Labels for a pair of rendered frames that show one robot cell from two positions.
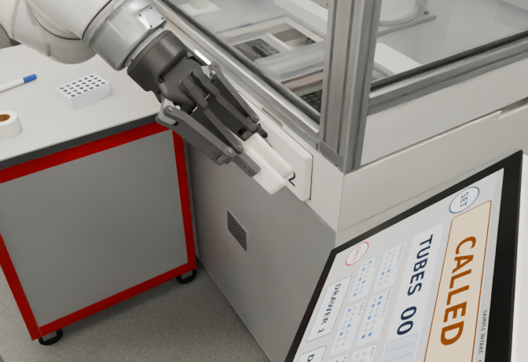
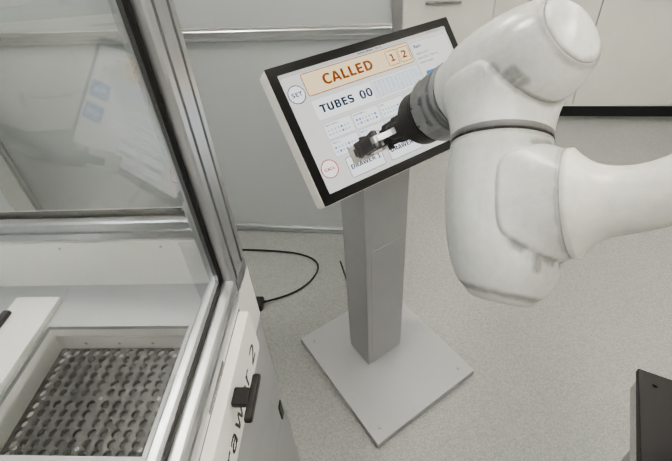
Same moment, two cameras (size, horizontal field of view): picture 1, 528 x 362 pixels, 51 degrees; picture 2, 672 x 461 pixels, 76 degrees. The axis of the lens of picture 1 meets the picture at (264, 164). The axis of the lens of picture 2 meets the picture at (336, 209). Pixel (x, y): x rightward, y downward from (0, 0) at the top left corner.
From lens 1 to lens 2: 117 cm
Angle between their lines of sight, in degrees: 97
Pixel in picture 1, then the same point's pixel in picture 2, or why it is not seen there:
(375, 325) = (370, 112)
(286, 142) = (241, 342)
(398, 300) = (357, 105)
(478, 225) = (316, 75)
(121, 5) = not seen: hidden behind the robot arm
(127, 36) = not seen: hidden behind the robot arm
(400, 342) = (375, 90)
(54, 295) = not seen: outside the picture
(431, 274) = (342, 91)
